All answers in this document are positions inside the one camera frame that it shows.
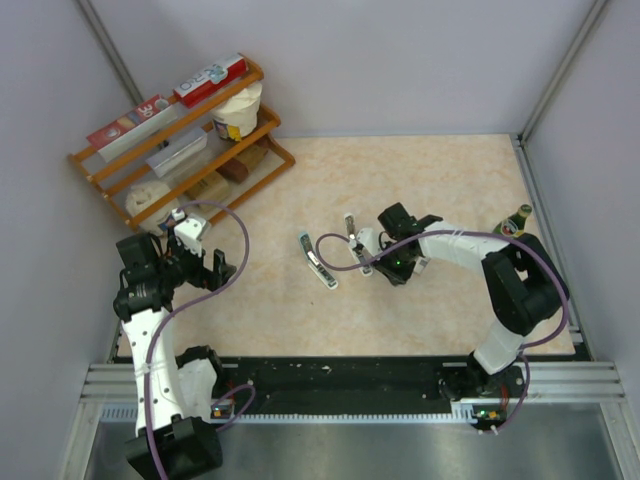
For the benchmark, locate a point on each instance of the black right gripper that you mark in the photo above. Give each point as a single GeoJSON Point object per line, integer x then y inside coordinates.
{"type": "Point", "coordinates": [396, 277]}

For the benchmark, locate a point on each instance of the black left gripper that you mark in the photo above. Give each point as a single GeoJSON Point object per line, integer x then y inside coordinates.
{"type": "Point", "coordinates": [206, 278]}

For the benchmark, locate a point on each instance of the small white red packet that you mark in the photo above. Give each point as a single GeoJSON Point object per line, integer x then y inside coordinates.
{"type": "Point", "coordinates": [420, 265]}

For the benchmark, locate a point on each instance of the white staple box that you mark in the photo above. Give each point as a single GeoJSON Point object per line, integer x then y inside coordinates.
{"type": "Point", "coordinates": [355, 247]}

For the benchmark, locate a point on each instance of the light blue stapler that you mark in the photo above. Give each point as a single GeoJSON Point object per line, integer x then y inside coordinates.
{"type": "Point", "coordinates": [314, 263]}

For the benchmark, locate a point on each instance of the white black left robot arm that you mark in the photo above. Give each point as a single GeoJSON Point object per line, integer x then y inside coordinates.
{"type": "Point", "coordinates": [174, 435]}

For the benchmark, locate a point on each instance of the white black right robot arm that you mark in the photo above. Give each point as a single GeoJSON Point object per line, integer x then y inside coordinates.
{"type": "Point", "coordinates": [524, 286]}

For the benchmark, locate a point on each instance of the brown cardboard box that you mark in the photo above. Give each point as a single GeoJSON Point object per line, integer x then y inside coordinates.
{"type": "Point", "coordinates": [213, 187]}

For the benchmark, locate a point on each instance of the dark brown box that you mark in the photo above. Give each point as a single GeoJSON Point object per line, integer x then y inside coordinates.
{"type": "Point", "coordinates": [239, 167]}

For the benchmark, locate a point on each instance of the green glass bottle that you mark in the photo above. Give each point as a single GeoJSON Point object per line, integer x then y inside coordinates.
{"type": "Point", "coordinates": [513, 226]}

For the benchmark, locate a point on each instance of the orange wooden shelf rack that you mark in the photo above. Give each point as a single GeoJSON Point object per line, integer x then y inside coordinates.
{"type": "Point", "coordinates": [113, 179]}

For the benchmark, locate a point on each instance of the silver foil box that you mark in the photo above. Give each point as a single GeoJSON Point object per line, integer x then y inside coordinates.
{"type": "Point", "coordinates": [178, 150]}

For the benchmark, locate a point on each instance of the red white wrap box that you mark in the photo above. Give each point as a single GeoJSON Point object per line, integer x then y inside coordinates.
{"type": "Point", "coordinates": [130, 129]}

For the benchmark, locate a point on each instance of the red white foil box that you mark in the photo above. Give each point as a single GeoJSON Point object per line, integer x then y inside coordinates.
{"type": "Point", "coordinates": [209, 80]}

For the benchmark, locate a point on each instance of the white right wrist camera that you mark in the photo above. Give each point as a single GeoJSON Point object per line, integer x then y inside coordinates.
{"type": "Point", "coordinates": [368, 238]}

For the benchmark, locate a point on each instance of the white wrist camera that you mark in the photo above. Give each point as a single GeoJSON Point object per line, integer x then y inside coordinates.
{"type": "Point", "coordinates": [368, 238]}
{"type": "Point", "coordinates": [189, 230]}

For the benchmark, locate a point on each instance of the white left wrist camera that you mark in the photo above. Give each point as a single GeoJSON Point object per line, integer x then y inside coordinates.
{"type": "Point", "coordinates": [189, 230]}

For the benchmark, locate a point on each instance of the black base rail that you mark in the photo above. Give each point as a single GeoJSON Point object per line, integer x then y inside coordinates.
{"type": "Point", "coordinates": [354, 385]}

